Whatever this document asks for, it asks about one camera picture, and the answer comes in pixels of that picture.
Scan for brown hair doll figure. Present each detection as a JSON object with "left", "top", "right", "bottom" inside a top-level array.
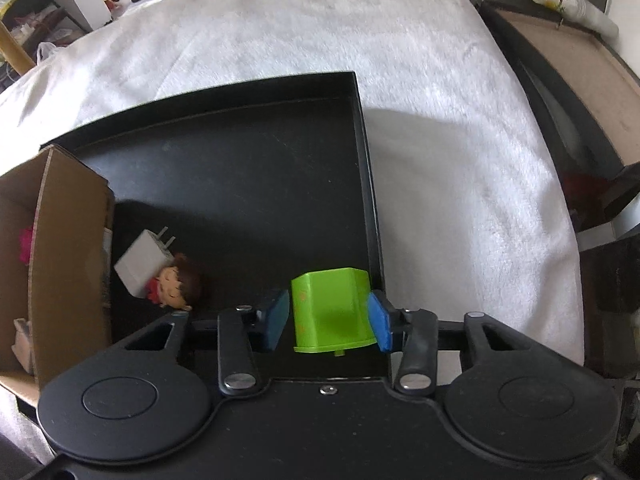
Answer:
[{"left": 145, "top": 254, "right": 201, "bottom": 312}]

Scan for green plastic cup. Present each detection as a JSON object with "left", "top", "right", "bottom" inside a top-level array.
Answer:
[{"left": 291, "top": 268, "right": 376, "bottom": 356}]

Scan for white power adapter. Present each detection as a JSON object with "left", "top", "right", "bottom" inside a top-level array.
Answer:
[{"left": 114, "top": 226, "right": 175, "bottom": 298}]

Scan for brown cardboard box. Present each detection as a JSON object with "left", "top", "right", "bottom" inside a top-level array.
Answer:
[{"left": 1, "top": 146, "right": 114, "bottom": 405}]

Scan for pink hair doll figure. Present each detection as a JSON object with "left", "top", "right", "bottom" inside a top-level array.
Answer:
[{"left": 18, "top": 226, "right": 34, "bottom": 266}]

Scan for white fluffy blanket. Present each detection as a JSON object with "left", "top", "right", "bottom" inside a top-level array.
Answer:
[{"left": 1, "top": 0, "right": 585, "bottom": 362}]

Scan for black tray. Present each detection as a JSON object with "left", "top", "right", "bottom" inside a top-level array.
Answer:
[{"left": 54, "top": 72, "right": 384, "bottom": 382}]

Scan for grey metal shelf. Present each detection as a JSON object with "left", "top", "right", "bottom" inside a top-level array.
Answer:
[{"left": 576, "top": 195, "right": 640, "bottom": 252}]

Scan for black crate with board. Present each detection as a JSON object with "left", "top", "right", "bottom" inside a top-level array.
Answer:
[{"left": 476, "top": 1, "right": 640, "bottom": 191}]

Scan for stacked paper cups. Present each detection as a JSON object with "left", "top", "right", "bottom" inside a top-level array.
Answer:
[{"left": 533, "top": 0, "right": 620, "bottom": 39}]

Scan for round gold edge table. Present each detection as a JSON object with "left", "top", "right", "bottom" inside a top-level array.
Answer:
[{"left": 1, "top": 0, "right": 91, "bottom": 76}]

